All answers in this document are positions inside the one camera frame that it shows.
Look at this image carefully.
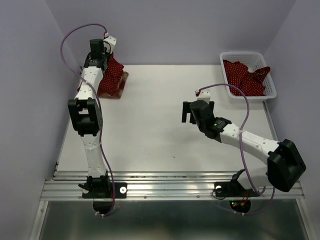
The red white polka-dot skirt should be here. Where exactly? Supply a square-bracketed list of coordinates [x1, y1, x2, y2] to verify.
[97, 53, 124, 99]

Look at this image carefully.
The red beige plaid skirt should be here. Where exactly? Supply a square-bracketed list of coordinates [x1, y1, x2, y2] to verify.
[76, 71, 130, 100]

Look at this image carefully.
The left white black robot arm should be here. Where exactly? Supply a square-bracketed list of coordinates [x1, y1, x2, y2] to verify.
[67, 39, 113, 199]

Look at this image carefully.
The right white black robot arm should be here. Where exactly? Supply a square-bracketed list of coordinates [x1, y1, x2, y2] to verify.
[181, 100, 307, 198]

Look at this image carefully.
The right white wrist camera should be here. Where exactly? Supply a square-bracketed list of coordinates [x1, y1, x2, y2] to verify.
[195, 88, 211, 103]

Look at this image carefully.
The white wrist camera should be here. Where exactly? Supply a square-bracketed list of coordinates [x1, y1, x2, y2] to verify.
[195, 88, 211, 103]
[103, 32, 117, 54]

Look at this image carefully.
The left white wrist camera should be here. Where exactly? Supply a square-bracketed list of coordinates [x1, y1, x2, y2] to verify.
[103, 32, 117, 54]

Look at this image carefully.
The aluminium mounting rail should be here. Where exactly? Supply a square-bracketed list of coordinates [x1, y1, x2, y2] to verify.
[39, 171, 306, 201]

